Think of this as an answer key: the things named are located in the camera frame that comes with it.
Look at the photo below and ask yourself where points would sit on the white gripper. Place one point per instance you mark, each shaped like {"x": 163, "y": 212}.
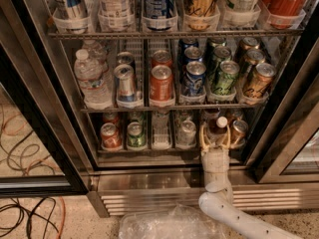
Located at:
{"x": 215, "y": 157}

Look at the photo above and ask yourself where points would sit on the brown drink plastic bottle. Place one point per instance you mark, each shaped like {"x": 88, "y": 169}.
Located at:
{"x": 216, "y": 130}

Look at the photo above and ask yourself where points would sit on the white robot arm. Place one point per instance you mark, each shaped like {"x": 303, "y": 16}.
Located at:
{"x": 216, "y": 201}

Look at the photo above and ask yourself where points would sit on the right fridge glass door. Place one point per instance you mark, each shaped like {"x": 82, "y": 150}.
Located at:
{"x": 287, "y": 150}

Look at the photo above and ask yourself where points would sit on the fridge glass door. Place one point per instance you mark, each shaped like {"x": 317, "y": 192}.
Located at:
{"x": 287, "y": 150}
{"x": 35, "y": 151}

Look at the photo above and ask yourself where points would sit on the steel fridge base grille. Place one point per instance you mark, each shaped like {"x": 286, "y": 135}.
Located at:
{"x": 119, "y": 192}

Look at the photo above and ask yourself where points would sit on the front clear water bottle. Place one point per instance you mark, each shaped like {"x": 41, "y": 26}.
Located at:
{"x": 91, "y": 80}

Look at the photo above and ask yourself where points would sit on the clear water bottle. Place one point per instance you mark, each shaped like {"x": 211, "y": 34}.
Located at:
{"x": 97, "y": 51}
{"x": 91, "y": 80}

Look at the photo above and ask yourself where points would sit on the rear clear water bottle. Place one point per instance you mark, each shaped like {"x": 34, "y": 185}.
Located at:
{"x": 97, "y": 51}

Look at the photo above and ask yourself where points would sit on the red cola bottle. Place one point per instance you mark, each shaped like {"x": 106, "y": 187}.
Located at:
{"x": 283, "y": 13}

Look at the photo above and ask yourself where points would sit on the top white label bottle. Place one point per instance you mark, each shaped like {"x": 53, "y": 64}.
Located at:
{"x": 118, "y": 12}

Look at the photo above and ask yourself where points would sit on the left fridge glass door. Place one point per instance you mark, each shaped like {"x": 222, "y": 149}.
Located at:
{"x": 35, "y": 151}

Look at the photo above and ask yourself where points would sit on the bottom front bronze can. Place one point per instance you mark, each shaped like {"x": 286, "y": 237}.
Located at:
{"x": 238, "y": 131}

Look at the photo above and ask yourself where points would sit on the bronze can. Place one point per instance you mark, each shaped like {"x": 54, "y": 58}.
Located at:
{"x": 234, "y": 114}
{"x": 238, "y": 131}

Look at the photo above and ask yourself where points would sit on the bottom silver can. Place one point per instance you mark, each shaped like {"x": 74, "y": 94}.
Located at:
{"x": 186, "y": 133}

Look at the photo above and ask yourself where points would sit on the bottom rear bronze can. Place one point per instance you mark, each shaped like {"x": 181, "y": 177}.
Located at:
{"x": 234, "y": 114}

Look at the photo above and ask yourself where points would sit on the front green soda can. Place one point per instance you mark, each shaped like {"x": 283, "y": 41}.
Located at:
{"x": 225, "y": 77}

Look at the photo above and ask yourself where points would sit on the green soda can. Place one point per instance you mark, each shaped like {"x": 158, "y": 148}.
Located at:
{"x": 225, "y": 77}
{"x": 219, "y": 54}
{"x": 213, "y": 42}

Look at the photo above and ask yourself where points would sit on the front blue soda can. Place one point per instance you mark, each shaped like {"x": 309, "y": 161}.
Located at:
{"x": 193, "y": 79}

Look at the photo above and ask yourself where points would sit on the blue soda can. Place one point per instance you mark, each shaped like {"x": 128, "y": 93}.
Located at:
{"x": 192, "y": 54}
{"x": 185, "y": 43}
{"x": 193, "y": 79}

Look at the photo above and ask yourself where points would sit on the front gold soda can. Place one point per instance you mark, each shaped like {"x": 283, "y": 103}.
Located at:
{"x": 258, "y": 81}

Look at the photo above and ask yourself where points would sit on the gold soda can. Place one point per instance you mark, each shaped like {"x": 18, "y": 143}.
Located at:
{"x": 258, "y": 81}
{"x": 245, "y": 44}
{"x": 251, "y": 58}

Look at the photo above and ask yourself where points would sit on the bottom front green can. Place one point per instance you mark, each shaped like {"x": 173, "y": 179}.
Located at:
{"x": 135, "y": 135}

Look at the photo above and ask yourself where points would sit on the front orange soda can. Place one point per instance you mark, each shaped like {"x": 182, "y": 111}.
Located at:
{"x": 161, "y": 83}

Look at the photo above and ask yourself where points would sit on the orange soda can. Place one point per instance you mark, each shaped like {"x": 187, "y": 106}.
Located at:
{"x": 161, "y": 57}
{"x": 161, "y": 83}

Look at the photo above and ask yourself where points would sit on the bottom rear green can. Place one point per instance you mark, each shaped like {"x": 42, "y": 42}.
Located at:
{"x": 137, "y": 116}

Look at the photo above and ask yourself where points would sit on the clear plastic bin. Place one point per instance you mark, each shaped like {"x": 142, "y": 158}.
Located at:
{"x": 179, "y": 222}

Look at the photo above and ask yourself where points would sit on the middle green soda can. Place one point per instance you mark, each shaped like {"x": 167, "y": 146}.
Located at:
{"x": 219, "y": 54}

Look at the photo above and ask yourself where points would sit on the middle blue soda can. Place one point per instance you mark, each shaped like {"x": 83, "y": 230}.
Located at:
{"x": 192, "y": 54}

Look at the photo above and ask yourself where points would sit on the middle gold soda can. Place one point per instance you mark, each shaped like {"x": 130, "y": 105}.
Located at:
{"x": 251, "y": 58}

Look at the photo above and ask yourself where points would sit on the rear green soda can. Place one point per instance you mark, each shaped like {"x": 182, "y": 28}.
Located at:
{"x": 213, "y": 42}

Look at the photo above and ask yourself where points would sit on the rear orange soda can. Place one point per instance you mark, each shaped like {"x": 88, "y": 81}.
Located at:
{"x": 161, "y": 57}

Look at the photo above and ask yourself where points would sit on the bottom front red can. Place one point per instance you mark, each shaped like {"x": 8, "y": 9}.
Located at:
{"x": 110, "y": 135}

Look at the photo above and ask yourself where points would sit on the red can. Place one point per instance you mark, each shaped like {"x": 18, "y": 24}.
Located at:
{"x": 110, "y": 135}
{"x": 111, "y": 117}

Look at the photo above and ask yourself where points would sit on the rear gold soda can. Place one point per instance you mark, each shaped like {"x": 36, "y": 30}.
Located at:
{"x": 245, "y": 44}

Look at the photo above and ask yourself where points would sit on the rear blue soda can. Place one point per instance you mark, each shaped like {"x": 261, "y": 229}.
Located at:
{"x": 185, "y": 43}

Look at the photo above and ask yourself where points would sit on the bottom rear red can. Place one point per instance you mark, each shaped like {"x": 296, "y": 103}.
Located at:
{"x": 111, "y": 117}

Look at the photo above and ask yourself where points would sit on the rear silver blue can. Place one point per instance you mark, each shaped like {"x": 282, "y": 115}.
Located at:
{"x": 125, "y": 58}

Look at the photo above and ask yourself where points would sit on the top gold can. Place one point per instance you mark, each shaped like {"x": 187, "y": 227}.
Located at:
{"x": 199, "y": 13}

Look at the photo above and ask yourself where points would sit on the top blue patterned can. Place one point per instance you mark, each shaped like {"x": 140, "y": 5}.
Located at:
{"x": 159, "y": 9}

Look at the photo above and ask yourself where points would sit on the middle wire shelf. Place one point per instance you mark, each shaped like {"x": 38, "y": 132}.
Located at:
{"x": 173, "y": 108}

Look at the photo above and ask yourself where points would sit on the wire shelf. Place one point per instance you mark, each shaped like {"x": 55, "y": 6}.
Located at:
{"x": 173, "y": 35}
{"x": 173, "y": 108}

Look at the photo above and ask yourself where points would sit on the top wire shelf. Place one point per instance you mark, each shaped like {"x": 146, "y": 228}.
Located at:
{"x": 173, "y": 35}

